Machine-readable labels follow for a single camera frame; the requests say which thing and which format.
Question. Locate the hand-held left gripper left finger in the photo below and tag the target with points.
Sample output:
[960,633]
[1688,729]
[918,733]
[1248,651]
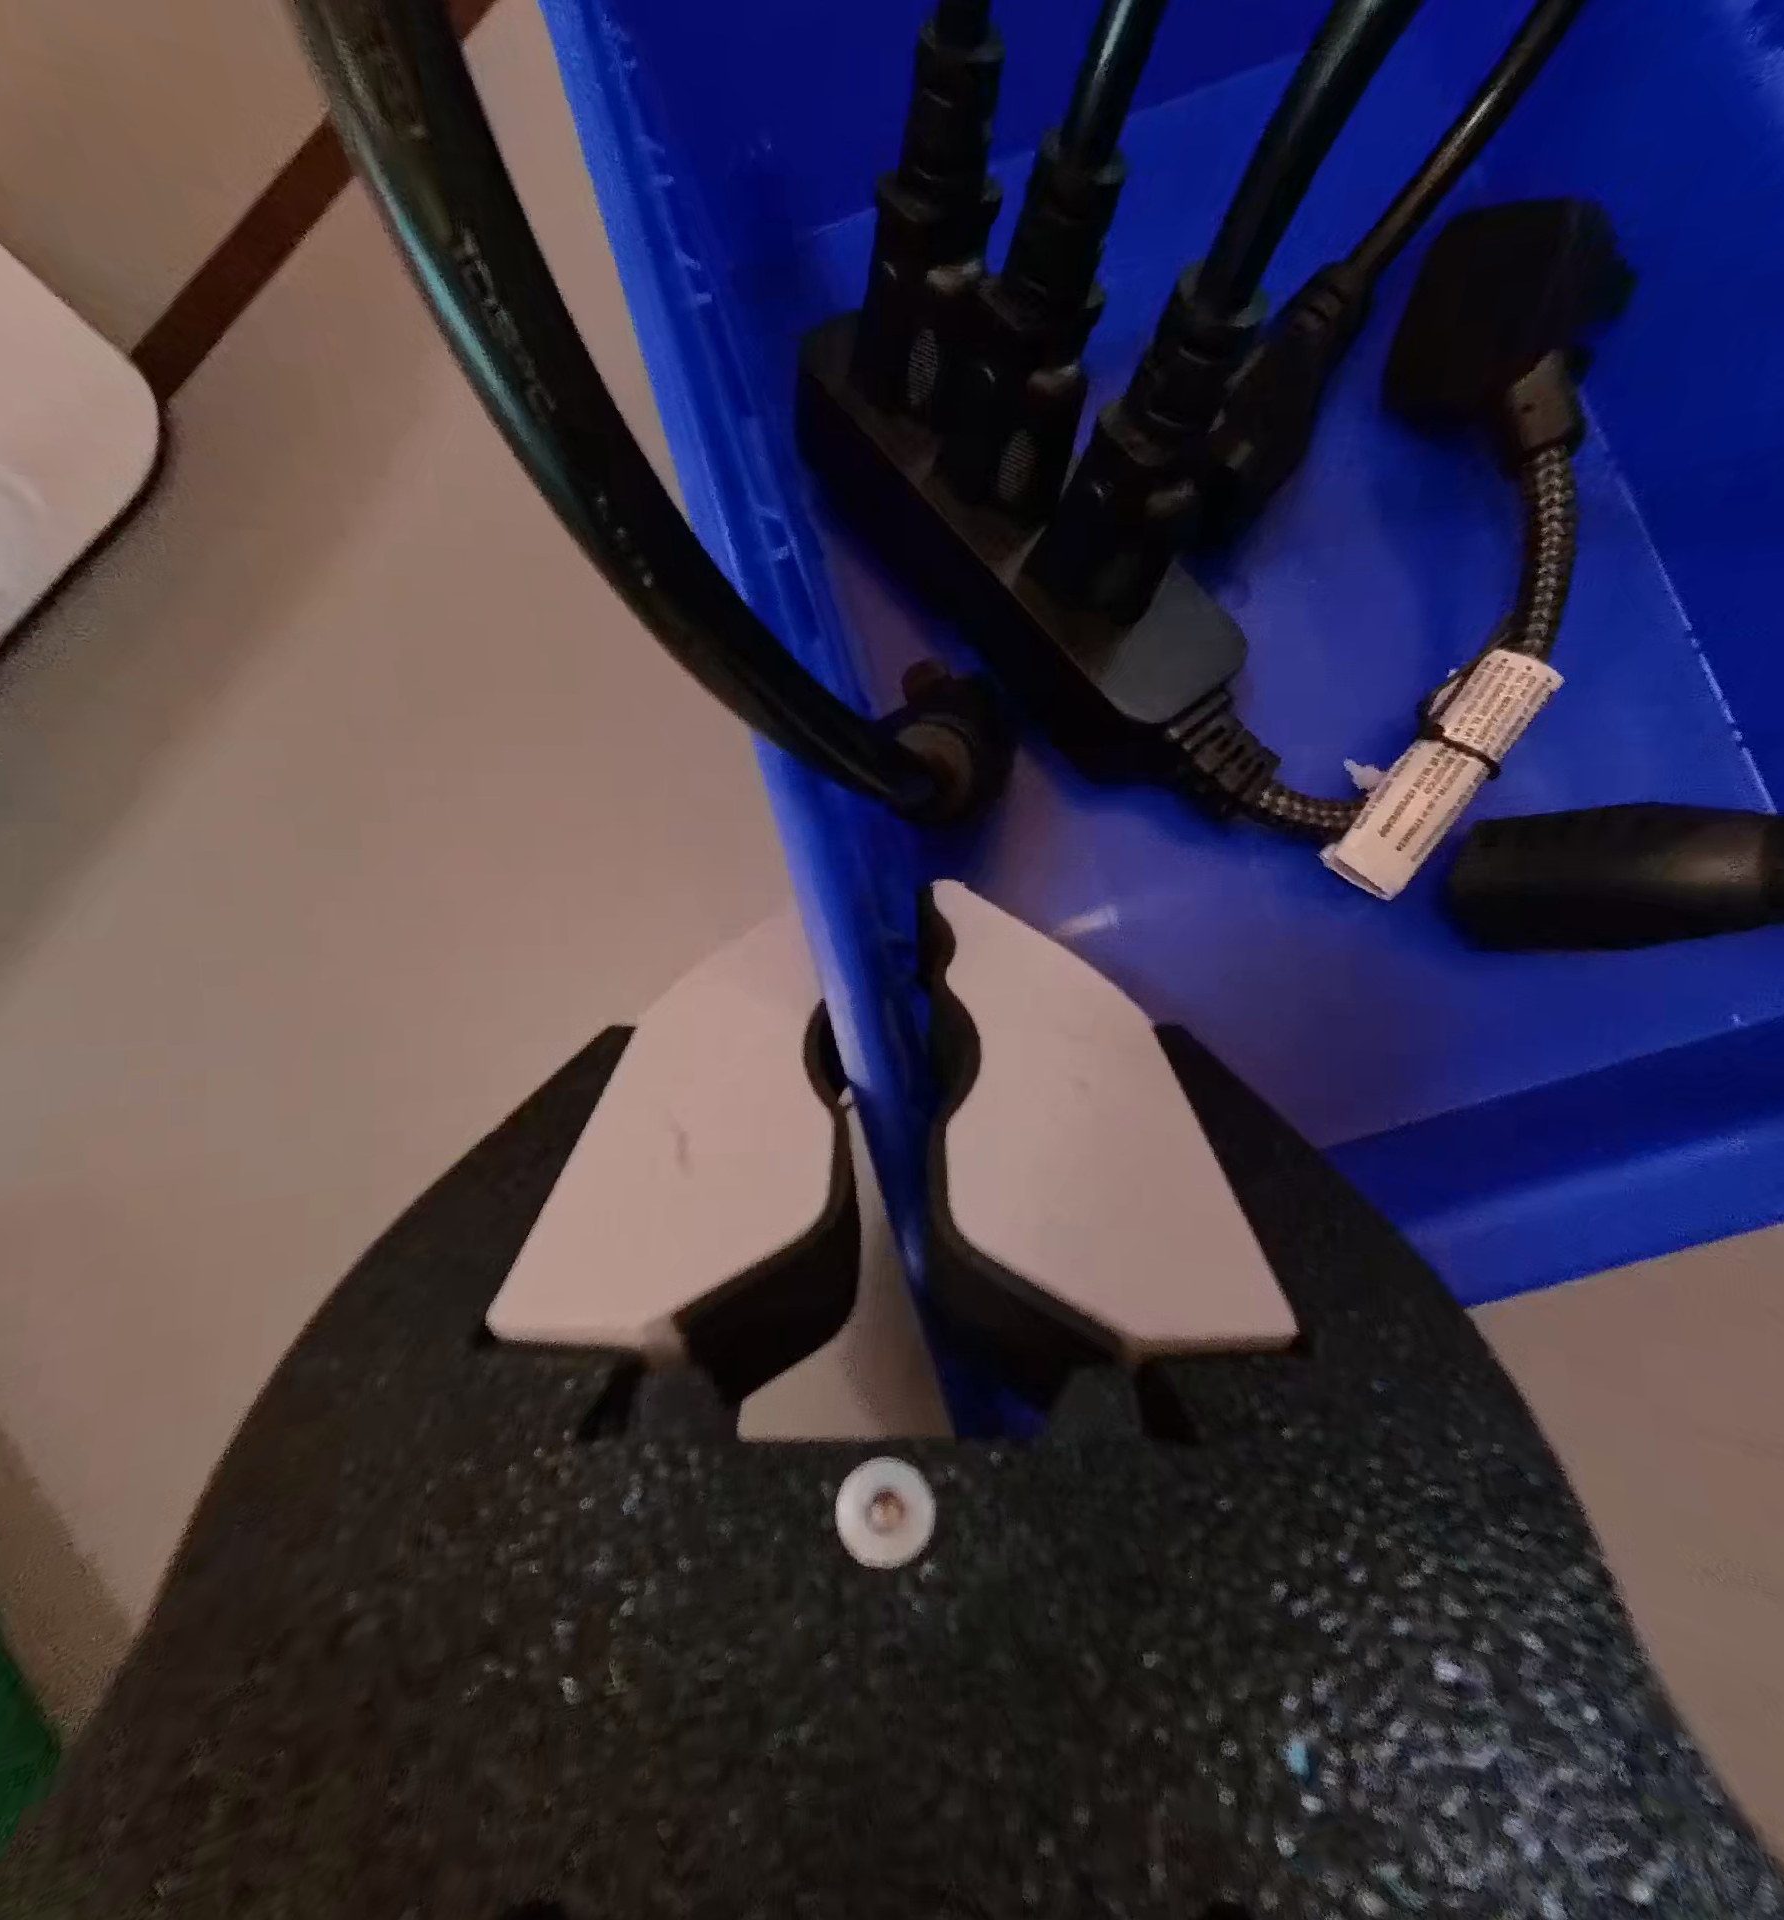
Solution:
[683,1184]

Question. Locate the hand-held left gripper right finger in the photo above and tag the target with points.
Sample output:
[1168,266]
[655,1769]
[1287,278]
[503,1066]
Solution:
[1101,1184]

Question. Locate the blue plastic bin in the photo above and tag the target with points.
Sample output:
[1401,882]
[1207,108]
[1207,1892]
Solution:
[1583,1079]

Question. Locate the black power strip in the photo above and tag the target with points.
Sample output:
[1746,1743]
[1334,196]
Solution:
[1161,645]

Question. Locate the white stand base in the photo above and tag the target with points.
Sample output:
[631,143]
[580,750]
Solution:
[22,451]

